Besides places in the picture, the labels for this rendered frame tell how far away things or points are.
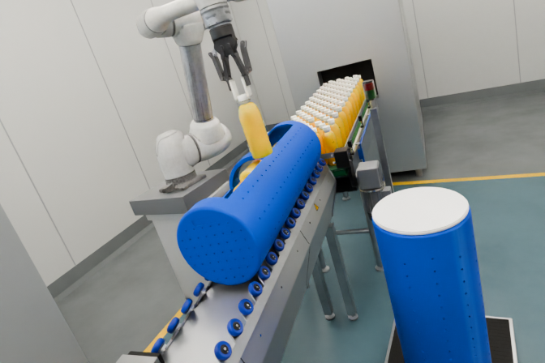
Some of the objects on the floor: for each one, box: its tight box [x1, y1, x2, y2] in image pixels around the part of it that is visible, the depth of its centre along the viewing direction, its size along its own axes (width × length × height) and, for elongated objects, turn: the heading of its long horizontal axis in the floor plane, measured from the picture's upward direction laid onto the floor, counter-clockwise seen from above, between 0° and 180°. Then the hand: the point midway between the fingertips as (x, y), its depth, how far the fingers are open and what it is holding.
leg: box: [312, 258, 335, 320], centre depth 218 cm, size 6×6×63 cm
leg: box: [325, 223, 358, 321], centre depth 212 cm, size 6×6×63 cm
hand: (240, 88), depth 124 cm, fingers closed on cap, 4 cm apart
